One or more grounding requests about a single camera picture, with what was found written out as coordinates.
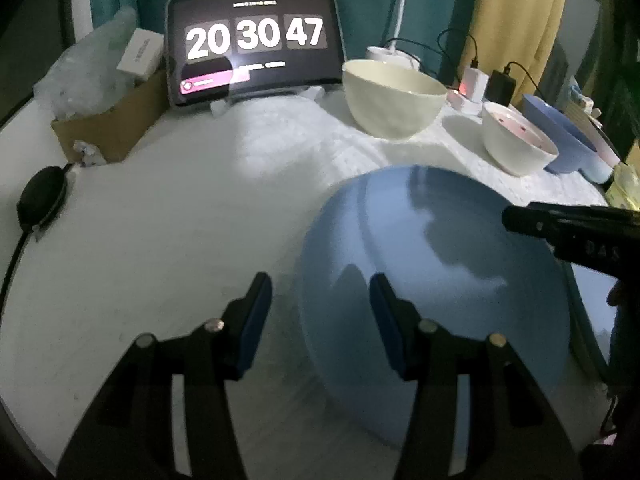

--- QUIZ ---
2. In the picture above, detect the white tablet stand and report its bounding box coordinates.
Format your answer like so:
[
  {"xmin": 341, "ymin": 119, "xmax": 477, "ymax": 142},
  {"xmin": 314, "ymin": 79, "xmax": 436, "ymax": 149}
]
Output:
[{"xmin": 209, "ymin": 85, "xmax": 328, "ymax": 117}]

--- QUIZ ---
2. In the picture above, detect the yellow printed tissue pack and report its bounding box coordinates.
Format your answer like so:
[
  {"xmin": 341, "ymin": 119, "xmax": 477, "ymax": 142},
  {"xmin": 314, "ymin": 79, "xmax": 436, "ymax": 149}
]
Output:
[{"xmin": 605, "ymin": 162, "xmax": 640, "ymax": 211}]

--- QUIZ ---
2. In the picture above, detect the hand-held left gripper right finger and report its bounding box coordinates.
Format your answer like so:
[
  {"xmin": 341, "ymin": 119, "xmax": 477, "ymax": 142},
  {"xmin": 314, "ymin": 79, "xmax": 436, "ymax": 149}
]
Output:
[{"xmin": 369, "ymin": 273, "xmax": 583, "ymax": 480}]

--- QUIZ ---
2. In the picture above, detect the clear plastic bag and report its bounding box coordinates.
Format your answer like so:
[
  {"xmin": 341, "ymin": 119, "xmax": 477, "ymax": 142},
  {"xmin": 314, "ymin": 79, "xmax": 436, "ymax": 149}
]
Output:
[{"xmin": 33, "ymin": 7, "xmax": 138, "ymax": 121}]

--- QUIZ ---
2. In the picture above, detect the tablet with clock display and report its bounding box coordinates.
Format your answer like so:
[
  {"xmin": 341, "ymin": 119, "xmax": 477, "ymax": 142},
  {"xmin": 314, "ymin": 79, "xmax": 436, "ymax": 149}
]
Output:
[{"xmin": 165, "ymin": 0, "xmax": 347, "ymax": 108}]

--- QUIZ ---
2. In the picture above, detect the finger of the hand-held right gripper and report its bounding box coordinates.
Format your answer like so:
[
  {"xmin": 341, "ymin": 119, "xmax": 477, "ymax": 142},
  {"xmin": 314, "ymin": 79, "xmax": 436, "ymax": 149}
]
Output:
[{"xmin": 502, "ymin": 202, "xmax": 640, "ymax": 242}]

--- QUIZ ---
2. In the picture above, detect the cardboard box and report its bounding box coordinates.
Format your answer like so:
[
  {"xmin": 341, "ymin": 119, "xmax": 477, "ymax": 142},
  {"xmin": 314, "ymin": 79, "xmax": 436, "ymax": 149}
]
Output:
[{"xmin": 51, "ymin": 67, "xmax": 168, "ymax": 165}]

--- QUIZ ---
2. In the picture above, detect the white strawberry-print bowl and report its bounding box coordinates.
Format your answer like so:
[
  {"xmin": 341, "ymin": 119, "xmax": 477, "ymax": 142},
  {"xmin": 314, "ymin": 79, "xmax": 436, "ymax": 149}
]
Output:
[{"xmin": 481, "ymin": 101, "xmax": 559, "ymax": 177}]

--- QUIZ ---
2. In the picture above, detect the blue plate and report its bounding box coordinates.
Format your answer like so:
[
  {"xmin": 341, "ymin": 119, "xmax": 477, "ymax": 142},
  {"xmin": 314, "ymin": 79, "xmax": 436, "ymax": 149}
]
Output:
[{"xmin": 294, "ymin": 165, "xmax": 573, "ymax": 448}]

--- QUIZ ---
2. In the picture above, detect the black round device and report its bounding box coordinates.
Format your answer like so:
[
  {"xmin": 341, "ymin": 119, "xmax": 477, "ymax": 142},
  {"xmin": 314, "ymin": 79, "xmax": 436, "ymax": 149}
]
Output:
[{"xmin": 16, "ymin": 166, "xmax": 68, "ymax": 233}]

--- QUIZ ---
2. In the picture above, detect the black device cable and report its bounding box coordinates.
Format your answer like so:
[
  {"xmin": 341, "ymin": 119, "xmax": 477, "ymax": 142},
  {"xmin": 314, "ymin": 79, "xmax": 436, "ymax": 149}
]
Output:
[{"xmin": 0, "ymin": 230, "xmax": 31, "ymax": 321}]

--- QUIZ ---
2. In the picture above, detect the cream bowl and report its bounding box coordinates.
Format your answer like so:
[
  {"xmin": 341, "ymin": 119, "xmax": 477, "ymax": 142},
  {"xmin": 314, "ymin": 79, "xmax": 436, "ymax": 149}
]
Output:
[{"xmin": 342, "ymin": 59, "xmax": 448, "ymax": 141}]

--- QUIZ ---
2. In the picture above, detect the white charger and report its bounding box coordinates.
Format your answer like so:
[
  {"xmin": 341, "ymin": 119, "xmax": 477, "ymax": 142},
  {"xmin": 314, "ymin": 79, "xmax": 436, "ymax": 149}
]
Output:
[{"xmin": 459, "ymin": 62, "xmax": 491, "ymax": 98}]

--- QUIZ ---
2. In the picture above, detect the blue bowl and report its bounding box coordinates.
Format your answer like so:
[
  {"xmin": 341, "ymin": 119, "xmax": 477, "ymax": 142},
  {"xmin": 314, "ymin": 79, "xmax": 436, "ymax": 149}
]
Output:
[{"xmin": 521, "ymin": 94, "xmax": 613, "ymax": 176}]

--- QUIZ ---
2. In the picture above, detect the white desk lamp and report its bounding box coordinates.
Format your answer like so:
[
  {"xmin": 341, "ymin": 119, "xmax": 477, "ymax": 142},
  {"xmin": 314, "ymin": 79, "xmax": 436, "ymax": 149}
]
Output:
[{"xmin": 365, "ymin": 0, "xmax": 422, "ymax": 73}]

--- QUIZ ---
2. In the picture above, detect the black charger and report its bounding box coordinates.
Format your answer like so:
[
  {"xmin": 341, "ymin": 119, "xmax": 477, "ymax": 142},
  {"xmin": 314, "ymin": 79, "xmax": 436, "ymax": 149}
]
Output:
[{"xmin": 486, "ymin": 70, "xmax": 518, "ymax": 107}]

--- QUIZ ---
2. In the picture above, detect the small white box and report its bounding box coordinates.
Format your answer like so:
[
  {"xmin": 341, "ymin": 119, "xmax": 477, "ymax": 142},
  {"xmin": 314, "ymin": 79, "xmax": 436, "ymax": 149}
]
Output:
[{"xmin": 116, "ymin": 28, "xmax": 166, "ymax": 81}]

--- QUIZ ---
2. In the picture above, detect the white ribbed cup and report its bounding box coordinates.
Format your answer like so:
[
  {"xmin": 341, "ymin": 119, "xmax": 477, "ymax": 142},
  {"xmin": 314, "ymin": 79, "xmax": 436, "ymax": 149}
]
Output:
[{"xmin": 567, "ymin": 76, "xmax": 603, "ymax": 121}]

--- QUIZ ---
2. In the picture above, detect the yellow curtain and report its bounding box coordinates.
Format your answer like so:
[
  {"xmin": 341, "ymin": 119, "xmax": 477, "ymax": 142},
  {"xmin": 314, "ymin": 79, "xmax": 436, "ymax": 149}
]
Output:
[{"xmin": 460, "ymin": 0, "xmax": 571, "ymax": 106}]

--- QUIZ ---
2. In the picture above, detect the black charger cable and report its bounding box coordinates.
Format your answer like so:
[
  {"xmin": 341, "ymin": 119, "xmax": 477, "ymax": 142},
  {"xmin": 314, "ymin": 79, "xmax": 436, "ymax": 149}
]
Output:
[
  {"xmin": 502, "ymin": 61, "xmax": 543, "ymax": 96},
  {"xmin": 437, "ymin": 29, "xmax": 481, "ymax": 68}
]

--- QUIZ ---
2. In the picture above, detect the black lamp cable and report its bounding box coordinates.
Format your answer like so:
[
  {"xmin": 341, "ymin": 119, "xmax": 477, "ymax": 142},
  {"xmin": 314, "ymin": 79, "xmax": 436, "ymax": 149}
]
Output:
[{"xmin": 384, "ymin": 37, "xmax": 423, "ymax": 68}]

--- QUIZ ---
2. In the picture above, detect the white textured tablecloth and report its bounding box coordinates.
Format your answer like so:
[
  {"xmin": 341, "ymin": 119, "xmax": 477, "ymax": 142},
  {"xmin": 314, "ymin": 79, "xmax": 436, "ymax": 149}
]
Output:
[{"xmin": 0, "ymin": 85, "xmax": 640, "ymax": 480}]

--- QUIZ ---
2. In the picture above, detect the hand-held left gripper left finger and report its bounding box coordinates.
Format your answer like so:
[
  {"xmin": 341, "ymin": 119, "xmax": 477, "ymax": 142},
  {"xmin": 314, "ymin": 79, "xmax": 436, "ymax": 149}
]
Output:
[{"xmin": 57, "ymin": 272, "xmax": 273, "ymax": 480}]

